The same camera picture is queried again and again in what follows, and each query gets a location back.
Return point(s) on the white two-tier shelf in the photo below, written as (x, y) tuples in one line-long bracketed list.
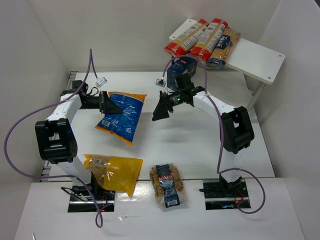
[(250, 70)]

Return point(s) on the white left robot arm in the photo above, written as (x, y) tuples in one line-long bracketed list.
[(56, 141)]

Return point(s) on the red spaghetti pack left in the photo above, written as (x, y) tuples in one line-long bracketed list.
[(186, 40)]

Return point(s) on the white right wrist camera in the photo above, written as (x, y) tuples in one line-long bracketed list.
[(161, 82)]

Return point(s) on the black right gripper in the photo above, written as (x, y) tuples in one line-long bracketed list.
[(165, 102)]

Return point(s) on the yellow pasta bag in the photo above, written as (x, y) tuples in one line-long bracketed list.
[(114, 173)]

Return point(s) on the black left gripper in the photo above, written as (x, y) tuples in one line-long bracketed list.
[(102, 102)]

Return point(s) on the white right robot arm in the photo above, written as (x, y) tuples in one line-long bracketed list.
[(235, 127)]

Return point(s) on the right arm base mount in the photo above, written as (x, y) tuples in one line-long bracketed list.
[(216, 199)]

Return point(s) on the blue orange pasta bag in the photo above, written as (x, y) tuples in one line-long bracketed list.
[(123, 125)]

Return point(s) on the clear fusilli pasta bag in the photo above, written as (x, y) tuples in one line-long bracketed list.
[(168, 186)]

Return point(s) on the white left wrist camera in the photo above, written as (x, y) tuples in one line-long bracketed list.
[(100, 82)]

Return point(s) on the red spaghetti pack middle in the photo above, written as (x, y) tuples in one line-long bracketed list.
[(209, 39)]

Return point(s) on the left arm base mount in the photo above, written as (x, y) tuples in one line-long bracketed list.
[(82, 202)]

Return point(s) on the dark blue pasta box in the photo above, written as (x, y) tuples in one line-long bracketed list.
[(179, 67)]

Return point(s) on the red spaghetti pack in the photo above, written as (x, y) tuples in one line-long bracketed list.
[(186, 40), (209, 39)]

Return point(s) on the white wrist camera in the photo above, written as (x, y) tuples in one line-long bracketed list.
[(161, 82), (100, 82)]

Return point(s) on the dark blue spaghetti pack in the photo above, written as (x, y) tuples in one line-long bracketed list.
[(223, 49)]

